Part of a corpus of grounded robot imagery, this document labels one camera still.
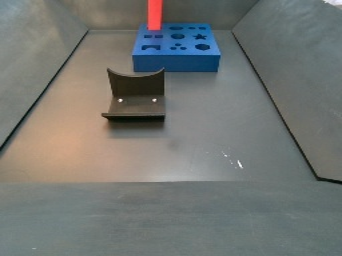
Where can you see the red rectangular block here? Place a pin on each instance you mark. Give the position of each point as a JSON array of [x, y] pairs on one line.
[[154, 15]]

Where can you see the black curved holder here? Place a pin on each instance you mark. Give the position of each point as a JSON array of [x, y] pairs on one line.
[[138, 96]]

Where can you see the blue shape-sorter board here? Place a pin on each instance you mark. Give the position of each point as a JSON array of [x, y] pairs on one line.
[[182, 47]]

